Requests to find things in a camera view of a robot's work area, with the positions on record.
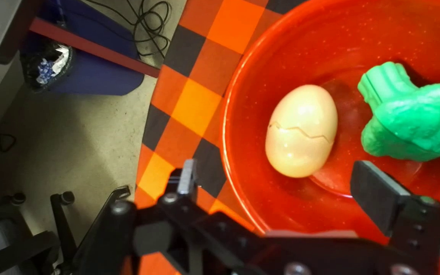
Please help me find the green toy broccoli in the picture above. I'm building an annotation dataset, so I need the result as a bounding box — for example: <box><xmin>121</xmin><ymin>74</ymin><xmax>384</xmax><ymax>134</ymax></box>
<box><xmin>358</xmin><ymin>60</ymin><xmax>440</xmax><ymax>161</ymax></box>

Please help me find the blue bin on floor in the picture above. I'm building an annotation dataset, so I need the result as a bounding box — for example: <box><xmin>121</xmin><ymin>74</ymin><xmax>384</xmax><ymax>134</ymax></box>
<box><xmin>20</xmin><ymin>0</ymin><xmax>159</xmax><ymax>94</ymax></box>

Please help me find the red black checkered tablecloth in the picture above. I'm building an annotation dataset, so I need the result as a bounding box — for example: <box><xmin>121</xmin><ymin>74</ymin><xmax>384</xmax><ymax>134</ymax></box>
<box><xmin>133</xmin><ymin>0</ymin><xmax>303</xmax><ymax>275</ymax></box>

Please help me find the beige toy egg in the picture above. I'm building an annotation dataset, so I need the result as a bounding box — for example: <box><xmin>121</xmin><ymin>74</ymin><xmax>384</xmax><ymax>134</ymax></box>
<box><xmin>265</xmin><ymin>83</ymin><xmax>338</xmax><ymax>177</ymax></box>

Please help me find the black floor cable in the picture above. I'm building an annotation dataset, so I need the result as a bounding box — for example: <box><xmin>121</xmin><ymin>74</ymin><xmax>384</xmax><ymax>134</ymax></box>
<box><xmin>84</xmin><ymin>0</ymin><xmax>175</xmax><ymax>57</ymax></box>

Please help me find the black chair base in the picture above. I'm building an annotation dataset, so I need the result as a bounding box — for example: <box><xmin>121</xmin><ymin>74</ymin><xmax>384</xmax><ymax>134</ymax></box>
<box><xmin>0</xmin><ymin>184</ymin><xmax>133</xmax><ymax>275</ymax></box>

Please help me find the red bowl near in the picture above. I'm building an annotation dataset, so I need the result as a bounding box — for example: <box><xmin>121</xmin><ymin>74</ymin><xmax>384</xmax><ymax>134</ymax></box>
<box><xmin>222</xmin><ymin>0</ymin><xmax>440</xmax><ymax>241</ymax></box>

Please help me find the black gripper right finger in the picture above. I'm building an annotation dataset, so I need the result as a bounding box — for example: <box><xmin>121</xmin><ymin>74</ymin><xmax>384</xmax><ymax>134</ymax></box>
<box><xmin>350</xmin><ymin>160</ymin><xmax>410</xmax><ymax>235</ymax></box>

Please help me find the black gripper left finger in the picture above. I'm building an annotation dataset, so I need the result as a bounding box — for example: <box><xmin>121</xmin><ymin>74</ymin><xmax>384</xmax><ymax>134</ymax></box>
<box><xmin>170</xmin><ymin>158</ymin><xmax>197</xmax><ymax>198</ymax></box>

